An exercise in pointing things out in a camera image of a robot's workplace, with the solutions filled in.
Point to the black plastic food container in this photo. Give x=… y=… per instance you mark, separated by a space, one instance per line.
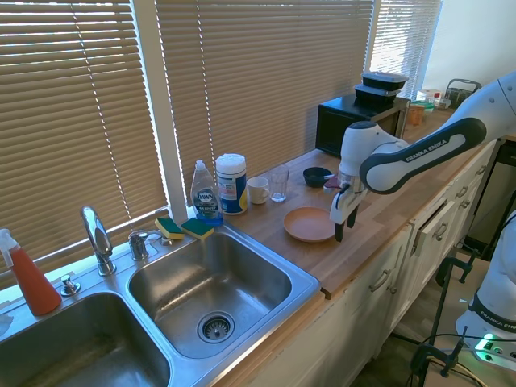
x=375 y=96
x=385 y=80

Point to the clear dish soap bottle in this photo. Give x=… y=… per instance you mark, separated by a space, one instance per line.
x=206 y=197

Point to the orange jar with green lid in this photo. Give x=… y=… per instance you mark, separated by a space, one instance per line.
x=417 y=115

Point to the stainless steel double sink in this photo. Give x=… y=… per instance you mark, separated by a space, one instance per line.
x=242 y=290

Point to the white kitchen cabinets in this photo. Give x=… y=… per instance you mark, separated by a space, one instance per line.
x=363 y=314

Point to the chrome kitchen faucet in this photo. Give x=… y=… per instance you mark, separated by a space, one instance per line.
x=98 y=242

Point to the black metal clamp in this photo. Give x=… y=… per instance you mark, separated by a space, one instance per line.
x=463 y=264
x=427 y=354

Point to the white ceramic mug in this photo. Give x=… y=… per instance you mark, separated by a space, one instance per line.
x=256 y=191

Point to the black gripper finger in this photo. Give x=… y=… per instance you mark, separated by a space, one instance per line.
x=339 y=233
x=353 y=218

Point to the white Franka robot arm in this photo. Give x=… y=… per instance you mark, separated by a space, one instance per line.
x=423 y=155

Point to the clear drinking glass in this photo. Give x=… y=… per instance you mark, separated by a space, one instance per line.
x=279 y=183

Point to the metal spoon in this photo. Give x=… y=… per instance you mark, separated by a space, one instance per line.
x=327 y=176

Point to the orange carrot-like object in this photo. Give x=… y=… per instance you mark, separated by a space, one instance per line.
x=306 y=223

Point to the metal sink drain strainer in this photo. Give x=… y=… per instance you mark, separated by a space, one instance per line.
x=216 y=327

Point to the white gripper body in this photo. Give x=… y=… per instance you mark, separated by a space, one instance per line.
x=342 y=205

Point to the white lidded container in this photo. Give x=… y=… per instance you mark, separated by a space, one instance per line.
x=428 y=94

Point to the black dishwasher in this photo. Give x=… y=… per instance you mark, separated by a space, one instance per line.
x=498 y=193

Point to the narrow tan window blind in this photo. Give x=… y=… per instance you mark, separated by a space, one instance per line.
x=403 y=36

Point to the black microwave oven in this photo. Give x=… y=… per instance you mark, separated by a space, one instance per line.
x=334 y=129

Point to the white disinfecting wipes canister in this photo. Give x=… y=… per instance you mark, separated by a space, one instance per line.
x=231 y=185

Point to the dark blue bowl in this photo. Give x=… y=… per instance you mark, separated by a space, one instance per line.
x=314 y=177

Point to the yellow green sponge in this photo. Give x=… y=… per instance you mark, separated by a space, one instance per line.
x=197 y=229
x=169 y=228

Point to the orange spray bottle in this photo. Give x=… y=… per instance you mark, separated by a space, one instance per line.
x=34 y=286

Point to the small chrome sink knob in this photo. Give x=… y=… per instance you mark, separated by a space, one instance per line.
x=70 y=286

